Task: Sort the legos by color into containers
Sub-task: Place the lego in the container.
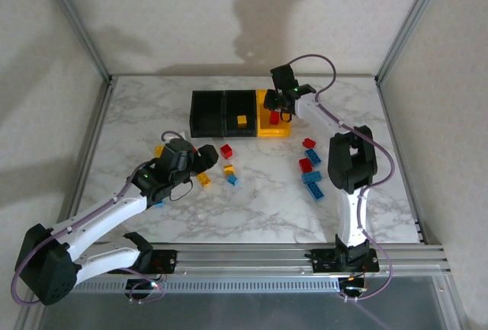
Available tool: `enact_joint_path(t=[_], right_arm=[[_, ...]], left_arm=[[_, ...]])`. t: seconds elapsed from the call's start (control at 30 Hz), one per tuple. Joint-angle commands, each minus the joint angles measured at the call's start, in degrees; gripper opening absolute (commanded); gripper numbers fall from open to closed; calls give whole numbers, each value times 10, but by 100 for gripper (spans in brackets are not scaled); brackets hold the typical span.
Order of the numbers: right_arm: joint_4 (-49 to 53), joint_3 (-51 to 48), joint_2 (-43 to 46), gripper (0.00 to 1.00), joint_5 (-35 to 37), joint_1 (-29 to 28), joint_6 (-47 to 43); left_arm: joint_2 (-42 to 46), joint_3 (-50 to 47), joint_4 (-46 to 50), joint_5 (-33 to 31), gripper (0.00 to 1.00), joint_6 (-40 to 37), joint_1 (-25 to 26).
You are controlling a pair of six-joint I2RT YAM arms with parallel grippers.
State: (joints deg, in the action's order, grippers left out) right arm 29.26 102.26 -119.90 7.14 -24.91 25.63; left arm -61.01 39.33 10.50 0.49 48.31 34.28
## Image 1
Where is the long blue lego brick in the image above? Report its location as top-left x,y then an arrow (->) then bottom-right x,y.
307,180 -> 326,202

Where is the yellow plastic bin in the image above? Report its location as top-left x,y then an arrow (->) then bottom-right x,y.
255,88 -> 294,139

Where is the grey metal panel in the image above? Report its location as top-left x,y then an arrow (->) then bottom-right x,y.
22,291 -> 458,330

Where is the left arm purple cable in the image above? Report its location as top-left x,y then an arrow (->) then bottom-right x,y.
10,130 -> 191,306

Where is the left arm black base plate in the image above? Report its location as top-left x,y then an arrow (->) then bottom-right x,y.
125,248 -> 178,274

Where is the aluminium table side rail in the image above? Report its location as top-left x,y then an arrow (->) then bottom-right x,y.
375,76 -> 474,330
14,76 -> 117,330

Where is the aluminium mounting rail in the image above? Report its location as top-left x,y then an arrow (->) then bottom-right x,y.
72,243 -> 448,278

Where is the slotted metal cable duct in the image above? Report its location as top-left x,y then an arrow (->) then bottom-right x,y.
45,277 -> 342,295

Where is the aluminium frame post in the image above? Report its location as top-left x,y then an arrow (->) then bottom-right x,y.
374,0 -> 447,83
35,0 -> 114,83

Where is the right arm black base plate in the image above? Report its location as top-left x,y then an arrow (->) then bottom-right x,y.
310,248 -> 380,274

